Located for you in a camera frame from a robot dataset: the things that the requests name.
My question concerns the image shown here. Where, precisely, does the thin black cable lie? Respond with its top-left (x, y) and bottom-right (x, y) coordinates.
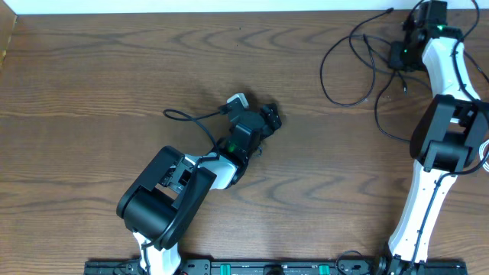
top-left (348, 34), bottom-right (489, 96)

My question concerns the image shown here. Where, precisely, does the white usb cable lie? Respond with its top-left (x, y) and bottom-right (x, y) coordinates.
top-left (479, 137), bottom-right (489, 173)

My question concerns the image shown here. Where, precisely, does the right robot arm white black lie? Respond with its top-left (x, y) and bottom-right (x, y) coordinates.
top-left (387, 1), bottom-right (488, 274)

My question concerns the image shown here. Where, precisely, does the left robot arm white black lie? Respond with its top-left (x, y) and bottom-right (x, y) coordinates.
top-left (116, 102), bottom-right (282, 274)

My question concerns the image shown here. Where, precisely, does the left camera black cable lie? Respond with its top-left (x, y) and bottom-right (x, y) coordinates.
top-left (139, 106), bottom-right (234, 275)

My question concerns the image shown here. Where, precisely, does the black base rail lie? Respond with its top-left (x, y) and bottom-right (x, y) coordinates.
top-left (83, 258), bottom-right (468, 275)

